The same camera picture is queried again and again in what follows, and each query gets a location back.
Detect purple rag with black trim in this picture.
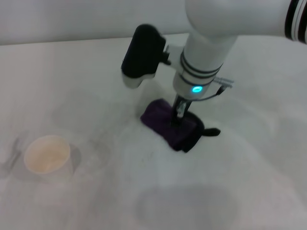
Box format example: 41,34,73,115
140,98,221,154

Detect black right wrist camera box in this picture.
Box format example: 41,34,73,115
120,23,172,90

